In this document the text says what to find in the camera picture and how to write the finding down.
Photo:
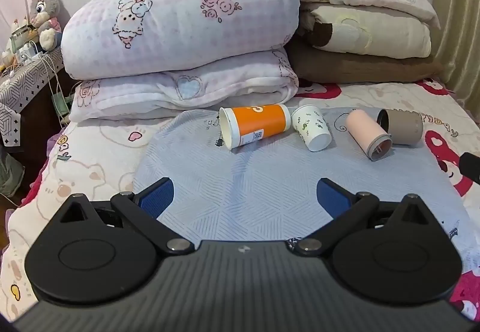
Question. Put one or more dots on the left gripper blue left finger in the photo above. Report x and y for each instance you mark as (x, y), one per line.
(142, 209)

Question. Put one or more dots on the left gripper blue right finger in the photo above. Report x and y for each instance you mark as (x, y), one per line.
(349, 212)

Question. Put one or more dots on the grey metal cup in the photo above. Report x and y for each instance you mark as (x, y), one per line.
(404, 127)

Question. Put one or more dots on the pink cup with grey lid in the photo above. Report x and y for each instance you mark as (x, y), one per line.
(374, 141)

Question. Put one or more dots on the white paper cup green print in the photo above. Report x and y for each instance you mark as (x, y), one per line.
(311, 125)

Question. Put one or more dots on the orange and white paper cup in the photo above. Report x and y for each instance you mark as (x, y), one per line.
(245, 125)

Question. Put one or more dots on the cartoon bear bed sheet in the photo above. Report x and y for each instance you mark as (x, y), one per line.
(99, 159)

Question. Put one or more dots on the light blue patterned mat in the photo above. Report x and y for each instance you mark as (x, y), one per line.
(267, 190)

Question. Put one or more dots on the beige curtain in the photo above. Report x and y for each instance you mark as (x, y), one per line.
(456, 46)

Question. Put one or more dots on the brown pillow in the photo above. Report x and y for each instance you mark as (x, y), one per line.
(323, 67)

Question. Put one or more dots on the nightstand with patterned cloth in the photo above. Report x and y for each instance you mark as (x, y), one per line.
(28, 115)

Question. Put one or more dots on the cream and brown folded blanket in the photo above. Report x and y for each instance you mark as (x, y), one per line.
(364, 31)

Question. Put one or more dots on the pink checked folded quilt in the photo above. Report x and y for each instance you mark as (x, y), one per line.
(153, 58)

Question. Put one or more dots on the grey rabbit plush toy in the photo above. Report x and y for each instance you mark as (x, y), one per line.
(44, 17)

